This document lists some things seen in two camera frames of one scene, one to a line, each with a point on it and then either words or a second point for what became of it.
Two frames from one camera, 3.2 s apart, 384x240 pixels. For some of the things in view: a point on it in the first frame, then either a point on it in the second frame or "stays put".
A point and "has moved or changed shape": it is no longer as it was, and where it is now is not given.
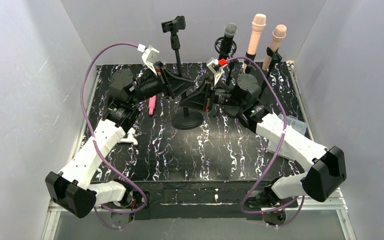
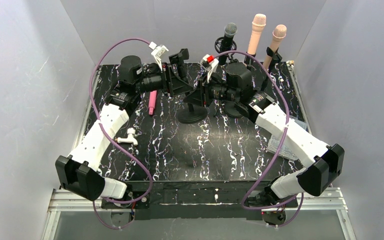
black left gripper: [165, 80] stays put
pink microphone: [152, 103] stays put
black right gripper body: [207, 97] stays put
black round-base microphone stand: [185, 120] has moved or changed shape
